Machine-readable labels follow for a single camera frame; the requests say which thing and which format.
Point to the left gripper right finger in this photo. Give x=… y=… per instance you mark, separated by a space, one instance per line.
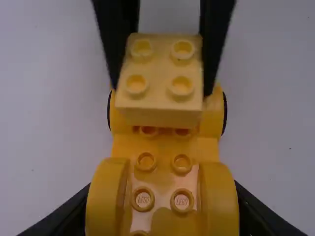
x=256 y=216

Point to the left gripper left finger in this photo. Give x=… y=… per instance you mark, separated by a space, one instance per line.
x=61 y=218

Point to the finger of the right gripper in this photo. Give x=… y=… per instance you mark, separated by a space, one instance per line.
x=214 y=44
x=115 y=37

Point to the square yellow toy brick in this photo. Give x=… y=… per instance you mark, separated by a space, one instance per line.
x=157 y=98

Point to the yellow toy car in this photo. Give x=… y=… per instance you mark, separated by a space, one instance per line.
x=160 y=177

